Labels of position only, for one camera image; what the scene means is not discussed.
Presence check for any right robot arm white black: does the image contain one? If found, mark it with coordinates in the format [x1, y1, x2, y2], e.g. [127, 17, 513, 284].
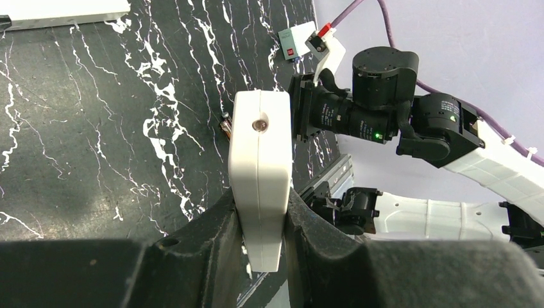
[288, 46, 543, 250]

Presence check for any white remote with black end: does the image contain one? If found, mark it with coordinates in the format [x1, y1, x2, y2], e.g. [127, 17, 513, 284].
[1, 0, 130, 31]

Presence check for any white box with red labels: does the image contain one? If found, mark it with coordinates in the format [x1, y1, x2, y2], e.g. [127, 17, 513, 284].
[278, 21, 316, 61]

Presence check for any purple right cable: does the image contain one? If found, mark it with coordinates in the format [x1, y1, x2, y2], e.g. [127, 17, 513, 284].
[330, 0, 544, 167]

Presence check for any white remote control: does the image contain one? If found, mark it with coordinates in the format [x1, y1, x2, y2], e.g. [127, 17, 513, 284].
[228, 90, 293, 272]

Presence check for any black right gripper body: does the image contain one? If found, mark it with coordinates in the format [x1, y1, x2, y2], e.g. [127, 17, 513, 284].
[288, 73, 323, 142]

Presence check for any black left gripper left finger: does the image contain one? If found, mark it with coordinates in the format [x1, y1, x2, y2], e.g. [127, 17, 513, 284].
[1, 191, 242, 307]

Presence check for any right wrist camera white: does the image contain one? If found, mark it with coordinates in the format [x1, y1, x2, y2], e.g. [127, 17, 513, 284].
[305, 23, 346, 85]

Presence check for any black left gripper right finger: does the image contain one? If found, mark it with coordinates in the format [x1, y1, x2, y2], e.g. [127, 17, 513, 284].
[285, 191, 543, 307]

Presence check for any aluminium frame rail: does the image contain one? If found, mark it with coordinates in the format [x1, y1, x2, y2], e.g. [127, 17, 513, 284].
[296, 154, 354, 198]

